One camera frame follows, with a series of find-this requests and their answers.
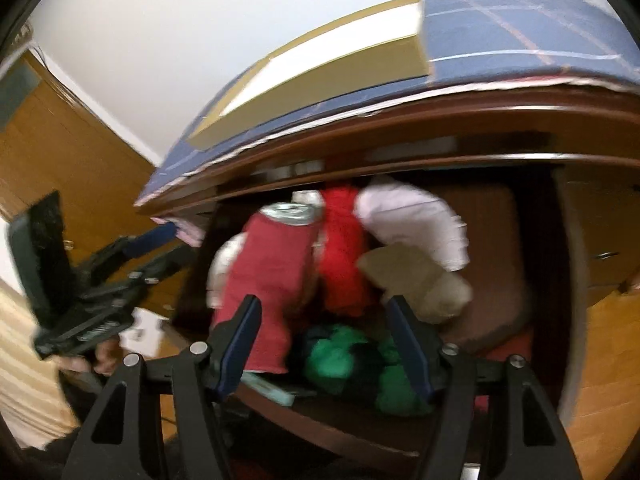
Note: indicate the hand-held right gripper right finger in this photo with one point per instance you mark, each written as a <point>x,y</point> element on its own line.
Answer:
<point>411,352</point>

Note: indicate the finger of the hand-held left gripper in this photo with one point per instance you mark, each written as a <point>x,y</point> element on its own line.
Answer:
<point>167,262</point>
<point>150,240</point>

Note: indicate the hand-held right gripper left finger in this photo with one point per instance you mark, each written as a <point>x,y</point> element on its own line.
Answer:
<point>244,340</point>

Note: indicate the green underwear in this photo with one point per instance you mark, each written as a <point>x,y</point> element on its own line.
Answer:
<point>335,355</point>
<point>400,390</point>

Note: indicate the beige underwear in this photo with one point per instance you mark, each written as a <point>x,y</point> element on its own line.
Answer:
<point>415,280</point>

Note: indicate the pale pink underwear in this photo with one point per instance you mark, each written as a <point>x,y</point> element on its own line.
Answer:
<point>410,215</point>

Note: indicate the cardboard tray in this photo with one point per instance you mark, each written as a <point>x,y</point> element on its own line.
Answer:
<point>325,70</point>

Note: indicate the dark wooden side drawer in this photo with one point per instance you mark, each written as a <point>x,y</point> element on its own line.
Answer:
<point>600,210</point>

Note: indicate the person's left hand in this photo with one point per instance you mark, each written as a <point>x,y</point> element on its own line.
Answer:
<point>106,356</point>

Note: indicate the pink striped undercloth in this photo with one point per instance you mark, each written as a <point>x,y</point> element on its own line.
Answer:
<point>185,234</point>

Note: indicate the teal flat object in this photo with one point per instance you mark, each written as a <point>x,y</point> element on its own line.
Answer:
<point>272,389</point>

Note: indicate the white paper sheet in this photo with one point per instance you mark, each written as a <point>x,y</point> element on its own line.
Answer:
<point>145,332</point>

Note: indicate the wooden door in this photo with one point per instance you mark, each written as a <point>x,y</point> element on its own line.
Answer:
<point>65,160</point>

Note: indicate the dark wooden desk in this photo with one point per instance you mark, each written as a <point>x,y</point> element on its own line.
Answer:
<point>450,110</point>

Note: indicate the blue plaid tablecloth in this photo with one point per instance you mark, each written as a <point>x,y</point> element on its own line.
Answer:
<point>500,20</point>

